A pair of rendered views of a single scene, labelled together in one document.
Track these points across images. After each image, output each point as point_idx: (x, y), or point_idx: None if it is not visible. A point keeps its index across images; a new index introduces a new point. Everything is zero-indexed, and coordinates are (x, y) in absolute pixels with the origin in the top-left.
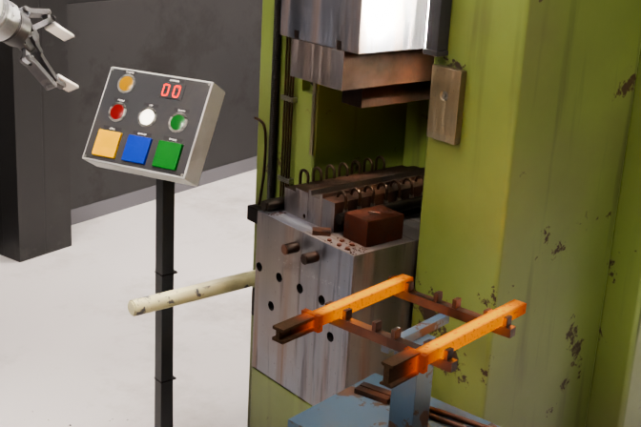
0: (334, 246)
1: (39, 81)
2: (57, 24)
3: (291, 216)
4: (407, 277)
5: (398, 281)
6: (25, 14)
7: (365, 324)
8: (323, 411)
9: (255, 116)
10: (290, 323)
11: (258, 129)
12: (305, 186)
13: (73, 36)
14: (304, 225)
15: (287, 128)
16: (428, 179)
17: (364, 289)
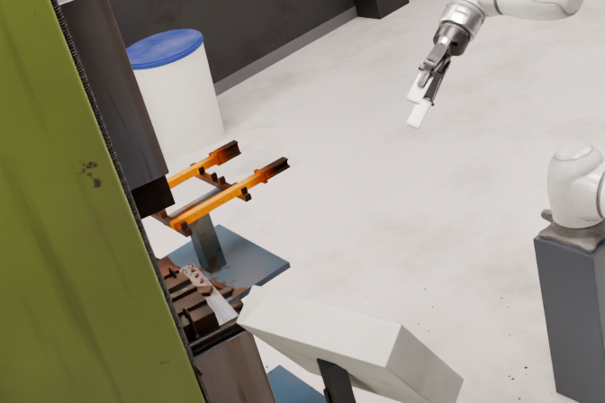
0: (202, 273)
1: (437, 93)
2: (418, 75)
3: (219, 321)
4: (173, 220)
5: (183, 214)
6: (437, 32)
7: (226, 186)
8: (262, 272)
9: (200, 372)
10: (276, 161)
11: (200, 390)
12: (194, 304)
13: (406, 99)
14: (212, 306)
15: None
16: None
17: (212, 202)
